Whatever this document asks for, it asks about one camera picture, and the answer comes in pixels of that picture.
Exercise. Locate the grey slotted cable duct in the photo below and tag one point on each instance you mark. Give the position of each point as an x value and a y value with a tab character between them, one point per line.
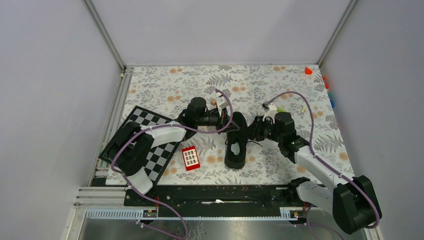
209	213

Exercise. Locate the black shoelace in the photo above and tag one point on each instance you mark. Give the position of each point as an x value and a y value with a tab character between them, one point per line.
255	142

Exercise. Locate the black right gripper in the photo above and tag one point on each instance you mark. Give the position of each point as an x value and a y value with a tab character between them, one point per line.
254	131

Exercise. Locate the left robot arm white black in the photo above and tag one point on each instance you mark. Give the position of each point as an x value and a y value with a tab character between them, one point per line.
184	127

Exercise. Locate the black sneaker shoe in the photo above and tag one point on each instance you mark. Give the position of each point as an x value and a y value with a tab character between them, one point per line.
236	144

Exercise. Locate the floral patterned table mat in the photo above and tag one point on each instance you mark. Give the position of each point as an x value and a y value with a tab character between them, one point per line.
167	90

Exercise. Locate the black white chessboard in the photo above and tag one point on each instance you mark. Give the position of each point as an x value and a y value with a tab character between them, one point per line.
141	153

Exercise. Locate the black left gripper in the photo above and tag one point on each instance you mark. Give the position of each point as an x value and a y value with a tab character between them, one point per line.
223	119

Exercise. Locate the red toy calculator block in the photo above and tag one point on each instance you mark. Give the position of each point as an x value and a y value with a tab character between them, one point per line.
190	158

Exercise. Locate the orange red toy piece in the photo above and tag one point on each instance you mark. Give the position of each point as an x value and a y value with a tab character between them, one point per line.
326	83

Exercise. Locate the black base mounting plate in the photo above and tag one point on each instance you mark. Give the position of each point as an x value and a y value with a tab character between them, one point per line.
223	196

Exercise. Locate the red triangular block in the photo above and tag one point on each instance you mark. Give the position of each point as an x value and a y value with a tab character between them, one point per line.
308	71

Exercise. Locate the green rectangular block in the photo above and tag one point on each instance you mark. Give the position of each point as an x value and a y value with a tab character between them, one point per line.
279	109

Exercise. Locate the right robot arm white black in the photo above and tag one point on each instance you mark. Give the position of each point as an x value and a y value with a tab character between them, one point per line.
351	200

